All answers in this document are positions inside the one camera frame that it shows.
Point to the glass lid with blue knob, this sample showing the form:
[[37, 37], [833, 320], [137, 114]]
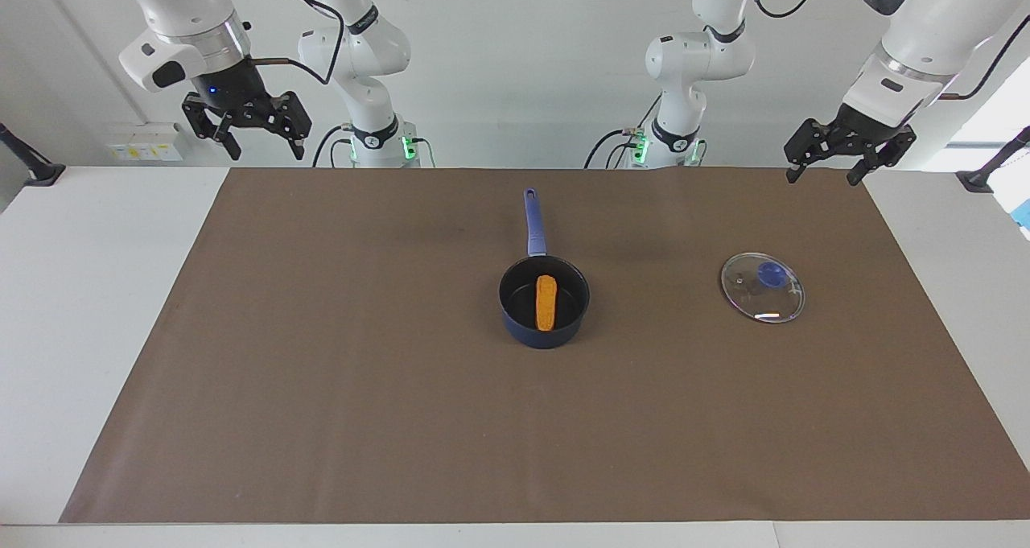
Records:
[[756, 298]]

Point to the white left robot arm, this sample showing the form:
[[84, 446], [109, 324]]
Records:
[[700, 57]]

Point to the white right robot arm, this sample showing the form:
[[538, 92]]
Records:
[[362, 49]]

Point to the black clamp stand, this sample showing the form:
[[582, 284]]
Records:
[[986, 174], [36, 170]]

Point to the brown table mat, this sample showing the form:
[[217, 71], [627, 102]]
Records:
[[402, 419]]

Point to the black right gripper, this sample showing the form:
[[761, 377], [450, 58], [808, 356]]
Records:
[[229, 89]]

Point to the yellow toy corn cob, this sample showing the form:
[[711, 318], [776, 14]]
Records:
[[546, 302]]

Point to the blue and white box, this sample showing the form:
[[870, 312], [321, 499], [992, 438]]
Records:
[[1022, 210]]

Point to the white wall socket box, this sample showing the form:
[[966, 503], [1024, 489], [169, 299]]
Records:
[[145, 144]]

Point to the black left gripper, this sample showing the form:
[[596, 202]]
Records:
[[859, 128]]

